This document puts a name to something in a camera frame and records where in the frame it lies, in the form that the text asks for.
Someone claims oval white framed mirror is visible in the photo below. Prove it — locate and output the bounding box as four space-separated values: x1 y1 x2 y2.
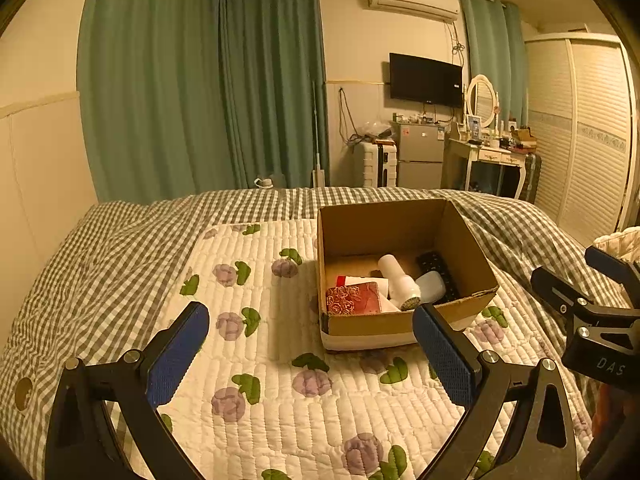
467 74 500 119

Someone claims person's right forearm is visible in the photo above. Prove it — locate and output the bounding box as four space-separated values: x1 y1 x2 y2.
580 384 640 480

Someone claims white floral quilted mat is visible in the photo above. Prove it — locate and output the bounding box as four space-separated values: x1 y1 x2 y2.
107 217 596 480

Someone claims dark green curtain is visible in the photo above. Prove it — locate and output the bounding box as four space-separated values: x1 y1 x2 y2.
216 0 329 189

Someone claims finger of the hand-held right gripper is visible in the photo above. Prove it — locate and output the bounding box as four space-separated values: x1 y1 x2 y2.
530 266 640 328
584 245 640 307

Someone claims wide green curtain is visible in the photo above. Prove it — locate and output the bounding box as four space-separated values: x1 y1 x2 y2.
76 0 227 204

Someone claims dark suitcase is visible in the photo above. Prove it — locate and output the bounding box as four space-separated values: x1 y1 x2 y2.
519 152 544 204

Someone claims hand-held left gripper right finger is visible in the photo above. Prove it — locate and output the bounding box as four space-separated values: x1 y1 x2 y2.
412 302 593 480

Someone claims white louvred wardrobe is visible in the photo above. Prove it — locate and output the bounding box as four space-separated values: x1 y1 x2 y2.
522 32 640 247

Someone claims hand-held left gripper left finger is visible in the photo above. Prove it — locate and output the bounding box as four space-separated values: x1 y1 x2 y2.
44 301 211 480

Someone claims clear plastic bag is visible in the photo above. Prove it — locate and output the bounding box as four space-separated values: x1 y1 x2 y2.
362 119 394 141

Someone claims narrow green curtain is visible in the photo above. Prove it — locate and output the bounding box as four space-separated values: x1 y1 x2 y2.
459 0 529 127

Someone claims black wall television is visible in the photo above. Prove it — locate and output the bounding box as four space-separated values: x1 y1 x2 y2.
388 52 464 109

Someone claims hanging wall cable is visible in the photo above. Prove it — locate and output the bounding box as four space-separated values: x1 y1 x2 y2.
337 87 362 147

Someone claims white mop pole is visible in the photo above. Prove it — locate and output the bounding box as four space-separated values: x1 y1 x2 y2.
310 80 327 189

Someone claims black remote control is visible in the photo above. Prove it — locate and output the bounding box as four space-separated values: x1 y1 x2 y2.
416 251 462 305

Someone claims white charger adapter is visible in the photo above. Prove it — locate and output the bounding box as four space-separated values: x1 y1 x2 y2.
414 271 447 306

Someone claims red patterned packet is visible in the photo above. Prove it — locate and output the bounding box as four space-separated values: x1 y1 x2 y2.
325 282 396 317

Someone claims white air conditioner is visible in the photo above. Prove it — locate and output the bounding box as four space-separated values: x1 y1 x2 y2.
366 0 461 24

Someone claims white lint shaver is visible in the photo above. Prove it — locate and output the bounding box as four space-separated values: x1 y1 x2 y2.
377 254 422 311

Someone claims white ribbed suitcase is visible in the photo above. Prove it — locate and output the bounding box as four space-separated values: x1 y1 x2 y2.
362 140 400 189

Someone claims white quilted jacket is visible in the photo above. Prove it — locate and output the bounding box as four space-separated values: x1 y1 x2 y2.
594 227 640 262

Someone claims small silver fridge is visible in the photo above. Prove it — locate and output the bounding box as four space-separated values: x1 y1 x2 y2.
394 120 447 189

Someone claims white dressing table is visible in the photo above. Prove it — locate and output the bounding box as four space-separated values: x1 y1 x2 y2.
442 137 534 204

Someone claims cardboard box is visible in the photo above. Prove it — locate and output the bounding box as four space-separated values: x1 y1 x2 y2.
316 198 500 352

